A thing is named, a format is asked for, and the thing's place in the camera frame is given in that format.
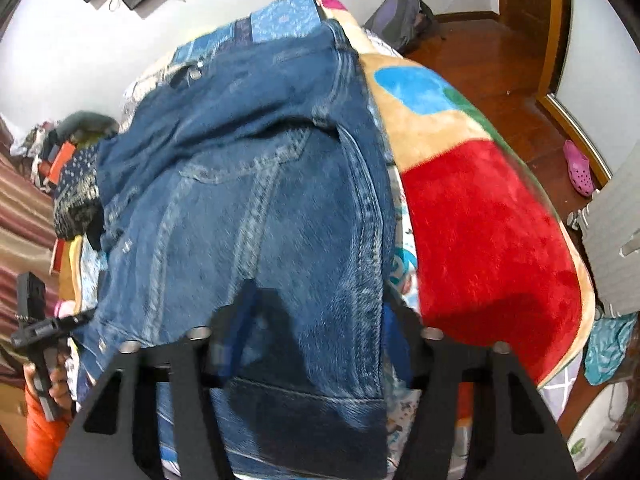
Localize orange sleeve forearm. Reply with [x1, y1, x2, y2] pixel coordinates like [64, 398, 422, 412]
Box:
[25, 389, 72, 479]

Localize teal cloth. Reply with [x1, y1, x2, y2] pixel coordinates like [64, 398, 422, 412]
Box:
[584, 313, 638, 386]

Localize blue denim jeans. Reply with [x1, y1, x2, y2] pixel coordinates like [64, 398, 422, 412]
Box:
[78, 21, 395, 479]

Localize blue patchwork bedspread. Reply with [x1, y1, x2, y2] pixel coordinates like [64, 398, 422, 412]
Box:
[122, 0, 322, 122]

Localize grey backpack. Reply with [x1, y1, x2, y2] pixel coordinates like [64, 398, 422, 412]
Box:
[363, 0, 440, 53]

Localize pink croc shoe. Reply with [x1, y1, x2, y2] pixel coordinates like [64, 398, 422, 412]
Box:
[563, 140, 596, 197]

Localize navy patterned folded garment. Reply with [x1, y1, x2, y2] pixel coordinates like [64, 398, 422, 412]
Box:
[53, 144, 104, 252]

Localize left hand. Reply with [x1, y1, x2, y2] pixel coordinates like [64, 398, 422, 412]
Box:
[23, 352, 73, 415]

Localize orange box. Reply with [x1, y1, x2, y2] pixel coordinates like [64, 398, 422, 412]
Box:
[48, 142, 76, 184]

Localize grey plush pillow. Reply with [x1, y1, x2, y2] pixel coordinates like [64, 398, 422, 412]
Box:
[54, 110, 119, 144]

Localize colourful fleece blanket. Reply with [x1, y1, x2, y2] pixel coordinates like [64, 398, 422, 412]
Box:
[316, 0, 596, 385]

